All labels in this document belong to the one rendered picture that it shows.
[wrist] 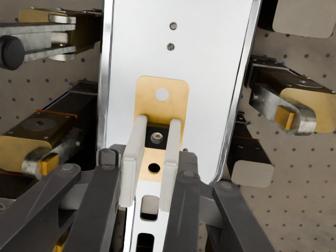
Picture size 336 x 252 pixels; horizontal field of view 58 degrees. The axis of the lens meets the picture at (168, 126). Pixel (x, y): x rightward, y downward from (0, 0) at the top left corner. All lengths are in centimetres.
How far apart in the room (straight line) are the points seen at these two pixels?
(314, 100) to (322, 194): 56
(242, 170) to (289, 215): 48
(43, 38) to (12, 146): 18
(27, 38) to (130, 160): 24
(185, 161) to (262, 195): 77
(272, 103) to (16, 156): 38
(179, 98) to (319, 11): 34
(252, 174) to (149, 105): 36
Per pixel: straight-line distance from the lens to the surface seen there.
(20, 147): 49
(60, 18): 41
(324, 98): 47
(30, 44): 37
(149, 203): 58
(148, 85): 22
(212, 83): 47
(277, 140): 87
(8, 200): 48
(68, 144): 51
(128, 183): 16
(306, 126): 39
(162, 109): 22
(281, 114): 41
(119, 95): 49
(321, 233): 108
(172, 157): 16
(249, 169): 55
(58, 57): 42
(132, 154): 16
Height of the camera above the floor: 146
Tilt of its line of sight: 69 degrees down
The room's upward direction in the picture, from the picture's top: 173 degrees counter-clockwise
